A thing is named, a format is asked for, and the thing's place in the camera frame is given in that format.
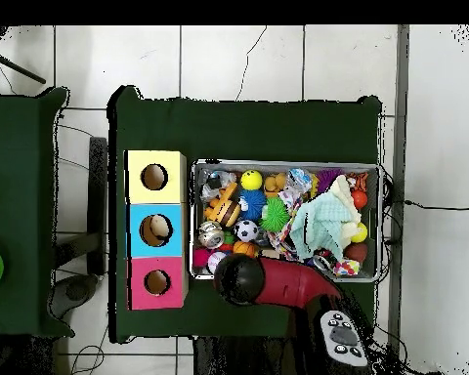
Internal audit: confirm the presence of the black and white soccer ball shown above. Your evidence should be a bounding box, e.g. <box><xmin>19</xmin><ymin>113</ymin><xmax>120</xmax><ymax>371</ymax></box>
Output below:
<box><xmin>234</xmin><ymin>219</ymin><xmax>259</xmax><ymax>243</ymax></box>

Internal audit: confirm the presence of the cream knitted cloth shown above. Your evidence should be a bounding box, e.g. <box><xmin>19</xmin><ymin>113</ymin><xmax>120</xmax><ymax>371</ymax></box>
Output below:
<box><xmin>329</xmin><ymin>174</ymin><xmax>362</xmax><ymax>239</ymax></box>

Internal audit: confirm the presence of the black tripod leg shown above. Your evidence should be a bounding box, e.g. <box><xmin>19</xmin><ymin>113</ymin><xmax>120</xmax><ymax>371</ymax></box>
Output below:
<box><xmin>0</xmin><ymin>48</ymin><xmax>47</xmax><ymax>85</ymax></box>

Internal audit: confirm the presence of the green fuzzy puffer ball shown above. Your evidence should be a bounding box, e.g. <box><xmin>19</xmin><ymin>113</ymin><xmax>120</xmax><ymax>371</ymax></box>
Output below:
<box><xmin>259</xmin><ymin>196</ymin><xmax>290</xmax><ymax>233</ymax></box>

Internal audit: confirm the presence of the black floor cable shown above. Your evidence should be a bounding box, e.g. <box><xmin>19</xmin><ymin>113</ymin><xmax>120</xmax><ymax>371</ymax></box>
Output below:
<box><xmin>404</xmin><ymin>199</ymin><xmax>469</xmax><ymax>212</ymax></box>

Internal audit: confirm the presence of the yellow smiley ball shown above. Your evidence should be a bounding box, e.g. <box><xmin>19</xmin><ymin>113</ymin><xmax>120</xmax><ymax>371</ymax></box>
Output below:
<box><xmin>240</xmin><ymin>169</ymin><xmax>264</xmax><ymax>191</ymax></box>

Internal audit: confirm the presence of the mint green knitted cloth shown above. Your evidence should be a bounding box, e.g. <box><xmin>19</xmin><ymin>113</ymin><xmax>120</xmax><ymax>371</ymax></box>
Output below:
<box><xmin>288</xmin><ymin>190</ymin><xmax>362</xmax><ymax>262</ymax></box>

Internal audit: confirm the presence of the blue fuzzy puffer ball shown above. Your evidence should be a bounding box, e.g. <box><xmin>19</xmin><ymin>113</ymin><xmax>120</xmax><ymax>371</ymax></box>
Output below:
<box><xmin>237</xmin><ymin>188</ymin><xmax>268</xmax><ymax>222</ymax></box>

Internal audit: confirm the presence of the small orange basketball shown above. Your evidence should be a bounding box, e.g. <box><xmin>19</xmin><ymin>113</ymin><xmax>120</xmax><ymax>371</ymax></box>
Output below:
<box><xmin>233</xmin><ymin>240</ymin><xmax>258</xmax><ymax>259</ymax></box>

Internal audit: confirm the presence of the purple spiky ball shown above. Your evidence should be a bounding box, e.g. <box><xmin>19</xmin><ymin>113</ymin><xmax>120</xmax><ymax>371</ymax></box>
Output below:
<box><xmin>316</xmin><ymin>167</ymin><xmax>345</xmax><ymax>192</ymax></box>

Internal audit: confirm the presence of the wooden box with three holes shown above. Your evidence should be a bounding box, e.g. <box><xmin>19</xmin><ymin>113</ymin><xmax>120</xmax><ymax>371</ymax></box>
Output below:
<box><xmin>124</xmin><ymin>149</ymin><xmax>189</xmax><ymax>312</ymax></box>

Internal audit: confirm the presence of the wire mesh bin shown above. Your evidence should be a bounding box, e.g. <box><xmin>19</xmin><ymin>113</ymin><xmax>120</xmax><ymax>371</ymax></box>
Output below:
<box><xmin>190</xmin><ymin>157</ymin><xmax>384</xmax><ymax>283</ymax></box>

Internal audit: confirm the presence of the white baseball with red stitching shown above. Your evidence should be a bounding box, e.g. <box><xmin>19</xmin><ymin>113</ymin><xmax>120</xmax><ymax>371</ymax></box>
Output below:
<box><xmin>206</xmin><ymin>250</ymin><xmax>230</xmax><ymax>275</ymax></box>

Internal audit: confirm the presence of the dark green side table cloth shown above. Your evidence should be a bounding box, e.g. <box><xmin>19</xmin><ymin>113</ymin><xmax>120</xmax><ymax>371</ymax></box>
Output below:
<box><xmin>0</xmin><ymin>86</ymin><xmax>76</xmax><ymax>339</ymax></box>

